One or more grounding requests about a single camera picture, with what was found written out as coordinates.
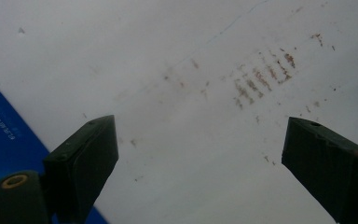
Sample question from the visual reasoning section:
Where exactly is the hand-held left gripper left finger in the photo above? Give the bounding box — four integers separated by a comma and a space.
42, 114, 119, 224

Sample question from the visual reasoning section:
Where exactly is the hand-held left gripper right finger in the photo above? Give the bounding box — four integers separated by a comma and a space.
281, 116, 358, 224

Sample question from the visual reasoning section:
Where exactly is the blue cardboard box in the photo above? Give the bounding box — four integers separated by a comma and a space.
0, 87, 110, 224

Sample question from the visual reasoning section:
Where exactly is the white table mat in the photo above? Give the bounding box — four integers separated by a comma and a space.
0, 0, 358, 224

